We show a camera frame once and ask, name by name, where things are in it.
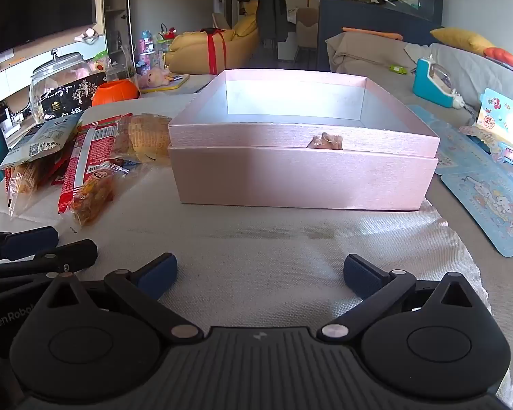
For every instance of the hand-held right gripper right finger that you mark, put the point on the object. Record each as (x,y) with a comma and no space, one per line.
(362,276)

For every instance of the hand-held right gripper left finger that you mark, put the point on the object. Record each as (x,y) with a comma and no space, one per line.
(158,276)

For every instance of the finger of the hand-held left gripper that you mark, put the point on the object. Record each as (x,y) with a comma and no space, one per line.
(68,256)
(25,243)

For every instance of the clear dried snack packet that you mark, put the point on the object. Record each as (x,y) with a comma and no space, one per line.
(92,198)

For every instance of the clear cracker packet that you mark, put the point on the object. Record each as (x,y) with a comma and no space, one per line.
(25,179)

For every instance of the small red snack packet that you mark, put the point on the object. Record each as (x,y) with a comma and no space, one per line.
(64,171)

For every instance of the red white striped snack packet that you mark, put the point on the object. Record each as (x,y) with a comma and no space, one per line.
(79,166)

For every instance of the white blue snack packet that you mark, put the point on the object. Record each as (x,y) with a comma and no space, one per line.
(42,139)

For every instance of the pink gift box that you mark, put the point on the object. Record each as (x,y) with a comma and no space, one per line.
(299,179)

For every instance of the blue cartoon card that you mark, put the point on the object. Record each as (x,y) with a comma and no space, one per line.
(483,205)

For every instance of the black packet with tree print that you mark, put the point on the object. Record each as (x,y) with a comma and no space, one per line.
(72,94)

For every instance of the light blue plastic card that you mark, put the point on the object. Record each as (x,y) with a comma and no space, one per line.
(457,141)

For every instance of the orange pumpkin bucket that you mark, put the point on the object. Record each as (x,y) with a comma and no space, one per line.
(115,92)

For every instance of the glass jar with lid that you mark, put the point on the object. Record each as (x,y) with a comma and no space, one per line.
(55,72)

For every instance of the yellow tray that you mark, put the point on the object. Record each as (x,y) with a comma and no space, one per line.
(175,82)

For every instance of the pink plush toy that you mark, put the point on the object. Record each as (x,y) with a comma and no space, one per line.
(154,77)

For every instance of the white coffee table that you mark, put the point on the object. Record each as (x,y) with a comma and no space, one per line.
(201,83)

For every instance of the teal toy machine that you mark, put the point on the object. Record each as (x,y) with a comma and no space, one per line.
(427,83)

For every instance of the small green toy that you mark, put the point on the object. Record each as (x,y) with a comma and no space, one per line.
(398,68)

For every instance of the colourful sticker book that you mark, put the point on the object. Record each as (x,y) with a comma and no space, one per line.
(506,119)

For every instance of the colourful kids water bottle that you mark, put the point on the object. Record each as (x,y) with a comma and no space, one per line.
(145,51)

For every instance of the red ribbon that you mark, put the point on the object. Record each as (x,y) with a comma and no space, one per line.
(213,51)

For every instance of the black television screen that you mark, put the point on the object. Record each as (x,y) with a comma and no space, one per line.
(34,4)

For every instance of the dark blue cabinet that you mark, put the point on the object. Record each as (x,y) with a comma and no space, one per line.
(329,38)

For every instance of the orange carrot plush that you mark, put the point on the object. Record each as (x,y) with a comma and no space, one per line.
(370,32)

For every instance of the yellow plush sofa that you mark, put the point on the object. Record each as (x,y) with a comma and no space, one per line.
(239,38)

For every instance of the dining chair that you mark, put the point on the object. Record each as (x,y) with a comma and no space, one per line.
(307,25)

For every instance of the yellow pillow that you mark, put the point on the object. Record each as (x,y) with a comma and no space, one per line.
(461,39)

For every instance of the orange pillow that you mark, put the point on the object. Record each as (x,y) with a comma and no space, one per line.
(502,56)

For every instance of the dark coat on rack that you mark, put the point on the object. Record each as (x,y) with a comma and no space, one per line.
(271,8)

